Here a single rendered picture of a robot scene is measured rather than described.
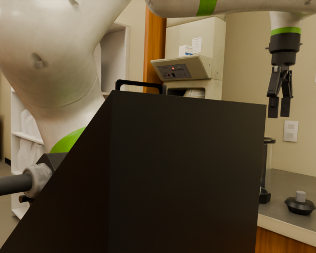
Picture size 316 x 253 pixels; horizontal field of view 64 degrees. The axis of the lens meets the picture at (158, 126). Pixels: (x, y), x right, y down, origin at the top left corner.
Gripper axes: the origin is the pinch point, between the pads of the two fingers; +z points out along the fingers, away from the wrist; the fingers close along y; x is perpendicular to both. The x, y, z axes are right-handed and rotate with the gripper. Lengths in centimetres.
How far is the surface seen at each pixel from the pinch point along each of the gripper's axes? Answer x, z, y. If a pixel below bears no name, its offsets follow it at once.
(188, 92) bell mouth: -54, -8, -19
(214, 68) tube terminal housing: -38.1, -20.1, -19.1
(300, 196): 9.5, 26.2, 3.7
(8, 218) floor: -260, 126, 12
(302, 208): 11.1, 29.1, 6.4
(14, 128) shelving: -262, 31, 3
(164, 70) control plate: -63, -20, -10
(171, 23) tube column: -66, -46, -18
